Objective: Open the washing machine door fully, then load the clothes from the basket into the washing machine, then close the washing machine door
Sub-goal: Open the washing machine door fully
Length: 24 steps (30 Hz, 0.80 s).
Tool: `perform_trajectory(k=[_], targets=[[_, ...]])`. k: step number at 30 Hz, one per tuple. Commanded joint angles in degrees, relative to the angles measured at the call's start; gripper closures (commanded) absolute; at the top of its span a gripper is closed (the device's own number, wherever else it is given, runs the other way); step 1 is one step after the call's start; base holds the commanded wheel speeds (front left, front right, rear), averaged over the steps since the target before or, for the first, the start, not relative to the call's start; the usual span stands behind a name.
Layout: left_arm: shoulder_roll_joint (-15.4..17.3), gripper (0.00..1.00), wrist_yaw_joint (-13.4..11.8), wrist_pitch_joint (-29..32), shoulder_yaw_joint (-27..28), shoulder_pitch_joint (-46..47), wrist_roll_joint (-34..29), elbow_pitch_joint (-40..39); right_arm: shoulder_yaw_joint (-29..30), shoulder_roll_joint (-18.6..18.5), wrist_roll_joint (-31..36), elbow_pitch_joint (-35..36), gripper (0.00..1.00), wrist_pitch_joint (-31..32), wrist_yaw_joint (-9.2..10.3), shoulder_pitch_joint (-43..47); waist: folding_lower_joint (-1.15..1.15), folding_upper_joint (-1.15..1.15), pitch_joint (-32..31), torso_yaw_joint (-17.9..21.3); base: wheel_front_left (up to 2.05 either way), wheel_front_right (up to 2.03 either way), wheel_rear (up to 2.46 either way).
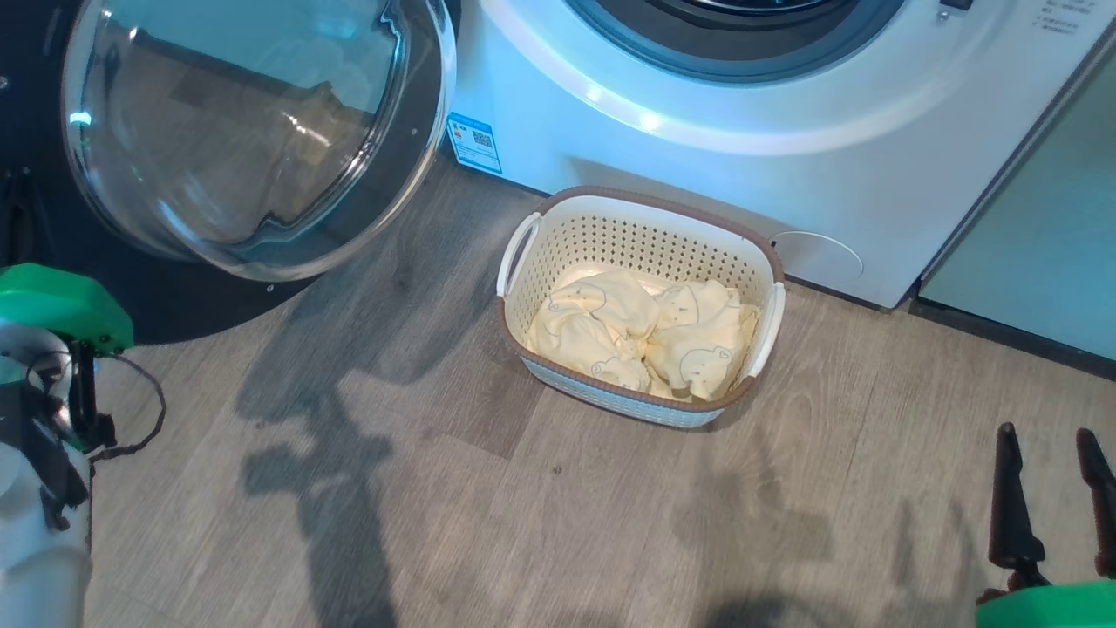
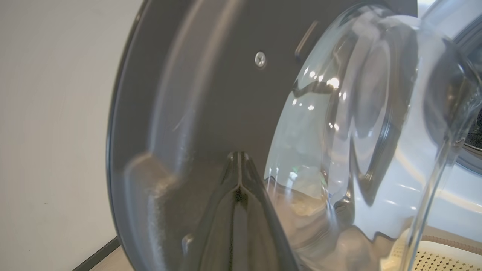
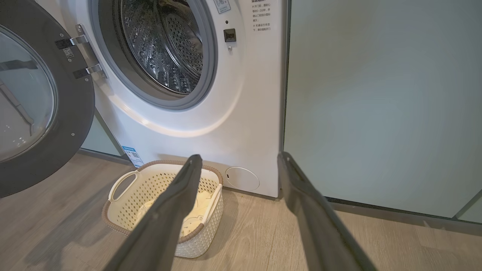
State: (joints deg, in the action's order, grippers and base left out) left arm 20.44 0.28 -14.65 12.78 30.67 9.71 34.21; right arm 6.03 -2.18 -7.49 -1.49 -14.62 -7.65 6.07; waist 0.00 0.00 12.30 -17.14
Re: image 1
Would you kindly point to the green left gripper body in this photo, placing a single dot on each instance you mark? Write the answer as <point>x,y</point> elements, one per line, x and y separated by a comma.
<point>61,305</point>

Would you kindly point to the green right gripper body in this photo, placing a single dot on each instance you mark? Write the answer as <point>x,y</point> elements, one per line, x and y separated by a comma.
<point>1055,609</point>

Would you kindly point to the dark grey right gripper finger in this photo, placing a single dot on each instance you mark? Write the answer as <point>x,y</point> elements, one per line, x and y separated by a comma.
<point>1105,515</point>
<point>1011,523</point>

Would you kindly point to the round dark glass washer door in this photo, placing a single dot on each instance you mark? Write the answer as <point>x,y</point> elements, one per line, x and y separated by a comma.
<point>261,131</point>

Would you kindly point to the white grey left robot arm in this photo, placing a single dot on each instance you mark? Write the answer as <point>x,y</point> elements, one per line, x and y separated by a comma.
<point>30,541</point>

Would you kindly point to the white front-load washing machine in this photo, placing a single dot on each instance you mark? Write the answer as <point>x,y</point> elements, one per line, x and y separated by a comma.
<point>785,174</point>

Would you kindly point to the black door latch socket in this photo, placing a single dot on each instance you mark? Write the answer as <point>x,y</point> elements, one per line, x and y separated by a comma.
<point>956,5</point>

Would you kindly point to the pale green cabinet panel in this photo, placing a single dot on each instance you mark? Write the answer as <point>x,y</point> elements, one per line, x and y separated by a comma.
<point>1046,218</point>

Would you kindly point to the round white filter cover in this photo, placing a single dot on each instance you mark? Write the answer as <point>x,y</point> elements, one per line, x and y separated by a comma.
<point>818,256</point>

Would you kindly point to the blue white energy label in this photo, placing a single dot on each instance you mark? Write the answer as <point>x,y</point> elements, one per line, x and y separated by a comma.
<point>474,142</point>

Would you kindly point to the cream perforated laundry basket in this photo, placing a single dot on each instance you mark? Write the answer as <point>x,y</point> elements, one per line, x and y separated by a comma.
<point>628,231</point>

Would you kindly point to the small printed text label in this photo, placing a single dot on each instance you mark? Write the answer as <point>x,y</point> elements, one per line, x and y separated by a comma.
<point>1059,17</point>

